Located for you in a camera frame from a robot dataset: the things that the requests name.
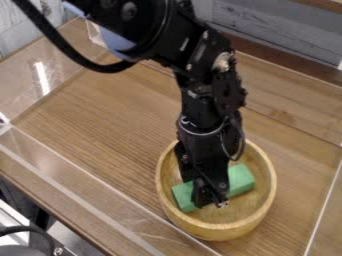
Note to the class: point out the green rectangular block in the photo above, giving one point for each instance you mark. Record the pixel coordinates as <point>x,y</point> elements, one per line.
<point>243,182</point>

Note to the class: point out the brown wooden bowl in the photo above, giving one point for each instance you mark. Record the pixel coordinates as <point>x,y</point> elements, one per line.
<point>212,223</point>

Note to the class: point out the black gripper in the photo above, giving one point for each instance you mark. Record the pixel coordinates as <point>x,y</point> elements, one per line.
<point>204,152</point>

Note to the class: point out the clear acrylic tray wall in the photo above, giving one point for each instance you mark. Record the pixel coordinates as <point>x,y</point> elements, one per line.
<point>112,221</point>

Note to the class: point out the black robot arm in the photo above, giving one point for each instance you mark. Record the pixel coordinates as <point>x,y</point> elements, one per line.
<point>161,30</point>

